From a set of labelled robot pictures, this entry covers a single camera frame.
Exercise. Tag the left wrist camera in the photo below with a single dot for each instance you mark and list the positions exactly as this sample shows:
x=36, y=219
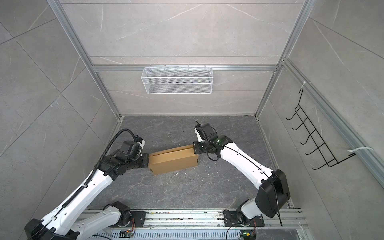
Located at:
x=130, y=151

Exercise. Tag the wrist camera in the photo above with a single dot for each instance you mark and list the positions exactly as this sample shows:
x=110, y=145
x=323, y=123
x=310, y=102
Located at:
x=130, y=151
x=205, y=132

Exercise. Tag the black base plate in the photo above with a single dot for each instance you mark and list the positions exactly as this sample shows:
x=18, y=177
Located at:
x=235, y=217
x=138, y=219

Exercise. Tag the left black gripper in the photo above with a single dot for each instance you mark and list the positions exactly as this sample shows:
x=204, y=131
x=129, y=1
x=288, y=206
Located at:
x=146, y=158

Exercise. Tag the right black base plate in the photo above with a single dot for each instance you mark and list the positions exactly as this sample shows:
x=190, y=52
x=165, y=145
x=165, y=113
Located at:
x=235, y=217

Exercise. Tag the brown cardboard box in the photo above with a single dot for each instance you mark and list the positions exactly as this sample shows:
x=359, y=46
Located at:
x=173, y=160

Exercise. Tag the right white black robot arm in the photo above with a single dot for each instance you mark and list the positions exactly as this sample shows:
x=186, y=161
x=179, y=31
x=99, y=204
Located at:
x=272, y=186

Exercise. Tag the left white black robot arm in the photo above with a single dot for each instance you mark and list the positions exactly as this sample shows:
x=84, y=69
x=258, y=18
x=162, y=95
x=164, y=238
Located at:
x=62, y=222

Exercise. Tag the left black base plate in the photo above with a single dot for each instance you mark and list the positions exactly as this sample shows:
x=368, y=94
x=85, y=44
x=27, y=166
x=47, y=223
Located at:
x=138, y=219

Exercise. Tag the white wire mesh basket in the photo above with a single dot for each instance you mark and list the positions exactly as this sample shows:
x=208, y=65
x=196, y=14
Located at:
x=178, y=80

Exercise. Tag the black wire hook rack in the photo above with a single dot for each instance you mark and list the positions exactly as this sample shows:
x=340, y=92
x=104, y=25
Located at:
x=314, y=135

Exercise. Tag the white cable duct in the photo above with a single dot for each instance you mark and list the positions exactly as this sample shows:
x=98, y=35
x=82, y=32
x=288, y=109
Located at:
x=170, y=235

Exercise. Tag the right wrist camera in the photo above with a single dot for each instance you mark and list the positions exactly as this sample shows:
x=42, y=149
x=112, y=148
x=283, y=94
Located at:
x=205, y=132

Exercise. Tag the aluminium mounting rail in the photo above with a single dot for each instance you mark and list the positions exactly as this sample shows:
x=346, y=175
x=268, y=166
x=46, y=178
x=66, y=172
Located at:
x=207, y=219

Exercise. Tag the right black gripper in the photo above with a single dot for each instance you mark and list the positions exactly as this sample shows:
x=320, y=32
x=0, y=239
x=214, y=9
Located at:
x=197, y=150

